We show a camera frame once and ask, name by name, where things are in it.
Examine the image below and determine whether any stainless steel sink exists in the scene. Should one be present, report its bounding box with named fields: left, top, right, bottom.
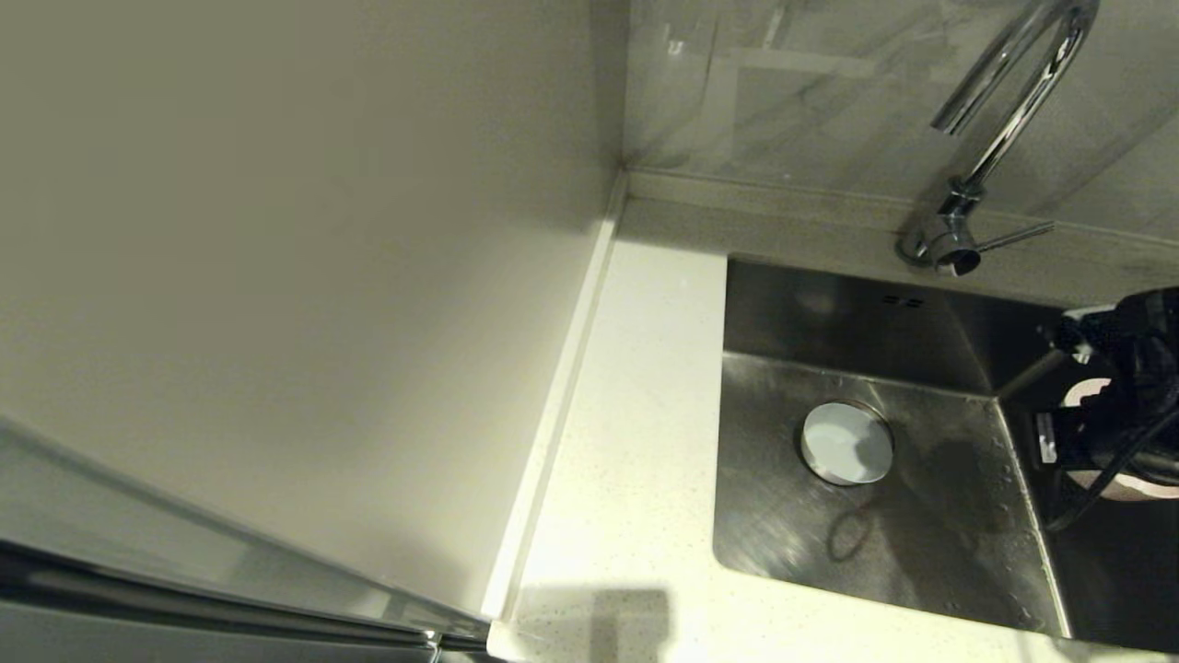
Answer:
left=711, top=256, right=1179, bottom=655

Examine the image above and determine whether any chrome gooseneck faucet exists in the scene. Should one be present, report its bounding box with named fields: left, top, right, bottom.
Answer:
left=898, top=0, right=1102, bottom=277

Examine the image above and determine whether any pink bowl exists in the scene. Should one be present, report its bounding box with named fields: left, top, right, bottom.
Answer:
left=1059, top=378, right=1179, bottom=503

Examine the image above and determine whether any round metal drain strainer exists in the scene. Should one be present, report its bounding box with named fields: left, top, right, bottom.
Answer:
left=834, top=397, right=897, bottom=445

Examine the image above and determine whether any light blue bowl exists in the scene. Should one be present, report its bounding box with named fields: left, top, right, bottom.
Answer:
left=800, top=401, right=896, bottom=487

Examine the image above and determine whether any stainless steel appliance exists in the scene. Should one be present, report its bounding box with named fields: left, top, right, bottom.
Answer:
left=0, top=419, right=494, bottom=663

